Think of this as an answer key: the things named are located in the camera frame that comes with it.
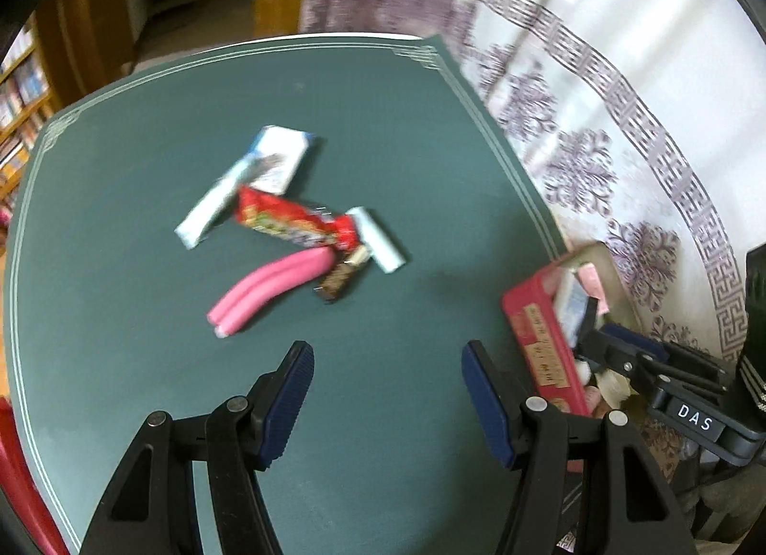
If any red plastic stool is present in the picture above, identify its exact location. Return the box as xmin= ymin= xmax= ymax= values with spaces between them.
xmin=0 ymin=396 xmax=69 ymax=555

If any white sachet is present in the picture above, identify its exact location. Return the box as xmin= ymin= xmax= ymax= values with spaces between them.
xmin=553 ymin=275 xmax=593 ymax=336

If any wooden bookshelf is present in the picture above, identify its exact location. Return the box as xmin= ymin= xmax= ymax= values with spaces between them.
xmin=0 ymin=10 xmax=61 ymax=221

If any pink bendy foam rod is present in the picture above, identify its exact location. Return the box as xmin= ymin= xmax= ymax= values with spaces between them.
xmin=206 ymin=246 xmax=337 ymax=340

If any pink tin box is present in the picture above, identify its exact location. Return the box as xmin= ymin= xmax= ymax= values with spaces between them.
xmin=500 ymin=242 xmax=636 ymax=475

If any blue and white box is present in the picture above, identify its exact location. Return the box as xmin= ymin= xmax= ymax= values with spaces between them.
xmin=247 ymin=124 xmax=319 ymax=195

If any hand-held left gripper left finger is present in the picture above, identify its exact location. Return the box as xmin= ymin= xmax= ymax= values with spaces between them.
xmin=78 ymin=340 xmax=315 ymax=555

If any pink hair roller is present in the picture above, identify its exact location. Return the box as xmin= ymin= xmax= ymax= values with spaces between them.
xmin=575 ymin=263 xmax=612 ymax=317

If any red snack wrapper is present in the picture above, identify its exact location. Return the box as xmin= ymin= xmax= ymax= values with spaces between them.
xmin=235 ymin=184 xmax=361 ymax=252

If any green desktop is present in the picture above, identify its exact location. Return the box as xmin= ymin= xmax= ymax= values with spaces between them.
xmin=3 ymin=34 xmax=566 ymax=555

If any light blue lip balm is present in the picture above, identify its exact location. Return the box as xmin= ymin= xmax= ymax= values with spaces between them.
xmin=346 ymin=205 xmax=409 ymax=276

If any grey white tube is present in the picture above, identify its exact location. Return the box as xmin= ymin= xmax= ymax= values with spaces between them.
xmin=175 ymin=163 xmax=255 ymax=249

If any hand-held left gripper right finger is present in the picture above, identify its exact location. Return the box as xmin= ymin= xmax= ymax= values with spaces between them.
xmin=461 ymin=340 xmax=698 ymax=555

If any white purple patterned curtain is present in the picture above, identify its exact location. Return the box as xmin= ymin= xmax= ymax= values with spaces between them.
xmin=298 ymin=0 xmax=766 ymax=472

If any brown chocolate bar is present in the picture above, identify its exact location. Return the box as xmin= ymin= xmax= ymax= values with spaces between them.
xmin=313 ymin=245 xmax=371 ymax=303

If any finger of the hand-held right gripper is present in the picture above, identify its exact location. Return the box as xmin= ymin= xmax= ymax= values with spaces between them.
xmin=601 ymin=324 xmax=728 ymax=393
xmin=577 ymin=297 xmax=671 ymax=397

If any wooden door frame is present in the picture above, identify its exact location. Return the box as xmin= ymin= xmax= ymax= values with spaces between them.
xmin=33 ymin=0 xmax=315 ymax=110

